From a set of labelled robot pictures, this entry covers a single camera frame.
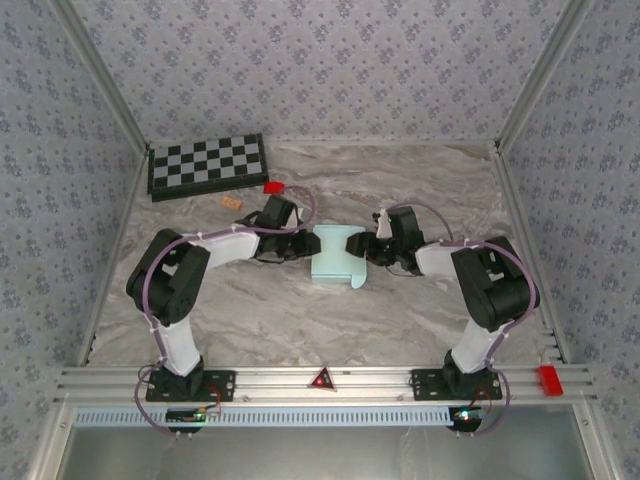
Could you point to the black grey chessboard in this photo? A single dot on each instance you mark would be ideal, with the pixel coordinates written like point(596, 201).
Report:
point(207, 165)

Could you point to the small red block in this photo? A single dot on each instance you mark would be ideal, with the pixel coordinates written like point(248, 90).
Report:
point(273, 188)

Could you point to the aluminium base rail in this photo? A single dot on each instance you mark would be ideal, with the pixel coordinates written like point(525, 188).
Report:
point(360, 387)

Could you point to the small orange block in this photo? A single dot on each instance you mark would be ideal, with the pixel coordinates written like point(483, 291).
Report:
point(231, 202)

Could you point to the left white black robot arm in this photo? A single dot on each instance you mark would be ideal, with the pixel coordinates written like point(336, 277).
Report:
point(170, 280)

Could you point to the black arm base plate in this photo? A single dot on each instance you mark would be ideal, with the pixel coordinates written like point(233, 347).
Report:
point(425, 385)
point(220, 385)

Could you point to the long red block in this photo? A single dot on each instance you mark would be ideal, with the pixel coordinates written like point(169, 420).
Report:
point(548, 381)

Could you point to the small circuit board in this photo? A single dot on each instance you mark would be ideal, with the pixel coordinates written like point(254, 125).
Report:
point(465, 417)
point(190, 417)

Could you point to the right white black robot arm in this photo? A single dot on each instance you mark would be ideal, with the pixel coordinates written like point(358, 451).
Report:
point(495, 285)

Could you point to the red black triangle emblem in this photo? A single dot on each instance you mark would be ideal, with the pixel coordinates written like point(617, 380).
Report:
point(322, 380)

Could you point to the grey metal panel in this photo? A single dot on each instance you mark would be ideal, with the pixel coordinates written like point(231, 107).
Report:
point(325, 452)

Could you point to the aluminium side rail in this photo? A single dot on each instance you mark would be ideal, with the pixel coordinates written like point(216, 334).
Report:
point(117, 240)
point(520, 210)

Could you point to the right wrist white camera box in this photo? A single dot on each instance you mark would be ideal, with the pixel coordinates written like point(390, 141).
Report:
point(384, 225)

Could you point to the light blue paper box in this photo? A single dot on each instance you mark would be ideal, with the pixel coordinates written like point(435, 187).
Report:
point(332, 255)

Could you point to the aluminium frame post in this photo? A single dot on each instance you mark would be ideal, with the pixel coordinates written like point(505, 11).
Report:
point(100, 75)
point(545, 75)

